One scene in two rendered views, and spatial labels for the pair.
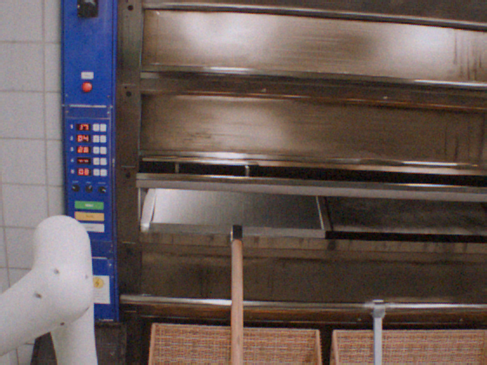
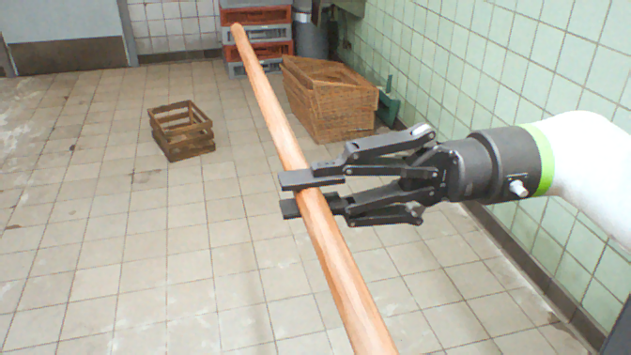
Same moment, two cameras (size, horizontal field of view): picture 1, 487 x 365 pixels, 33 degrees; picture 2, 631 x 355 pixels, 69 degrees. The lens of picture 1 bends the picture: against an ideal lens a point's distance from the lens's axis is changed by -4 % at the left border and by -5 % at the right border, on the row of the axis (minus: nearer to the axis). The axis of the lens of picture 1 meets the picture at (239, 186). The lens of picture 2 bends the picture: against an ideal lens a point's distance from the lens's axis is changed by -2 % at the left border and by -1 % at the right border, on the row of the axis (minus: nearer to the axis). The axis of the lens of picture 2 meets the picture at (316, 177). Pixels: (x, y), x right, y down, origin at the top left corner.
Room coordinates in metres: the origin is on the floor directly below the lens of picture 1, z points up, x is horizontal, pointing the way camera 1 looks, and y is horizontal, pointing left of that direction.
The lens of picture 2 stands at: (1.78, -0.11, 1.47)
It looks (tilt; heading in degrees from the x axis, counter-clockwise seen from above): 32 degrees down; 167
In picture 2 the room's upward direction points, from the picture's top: straight up
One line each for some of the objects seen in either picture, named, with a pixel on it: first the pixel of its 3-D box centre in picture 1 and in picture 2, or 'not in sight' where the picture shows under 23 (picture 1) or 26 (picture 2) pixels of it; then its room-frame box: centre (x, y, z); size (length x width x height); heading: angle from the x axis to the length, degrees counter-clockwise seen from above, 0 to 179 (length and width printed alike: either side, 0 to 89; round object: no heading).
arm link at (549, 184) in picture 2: not in sight; (569, 158); (1.36, 0.31, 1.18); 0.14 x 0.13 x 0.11; 91
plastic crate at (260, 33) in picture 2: not in sight; (253, 27); (-2.43, 0.27, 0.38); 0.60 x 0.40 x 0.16; 90
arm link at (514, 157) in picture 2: not in sight; (497, 167); (1.36, 0.21, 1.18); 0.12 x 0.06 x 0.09; 1
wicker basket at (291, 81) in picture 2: not in sight; (325, 90); (-1.15, 0.60, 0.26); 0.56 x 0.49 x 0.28; 9
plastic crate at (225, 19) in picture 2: not in sight; (253, 10); (-2.43, 0.28, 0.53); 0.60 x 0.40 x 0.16; 89
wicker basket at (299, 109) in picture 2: not in sight; (326, 106); (-1.16, 0.62, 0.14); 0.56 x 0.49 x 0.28; 8
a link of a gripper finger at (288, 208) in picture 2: not in sight; (311, 205); (1.36, -0.02, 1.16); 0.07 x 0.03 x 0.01; 91
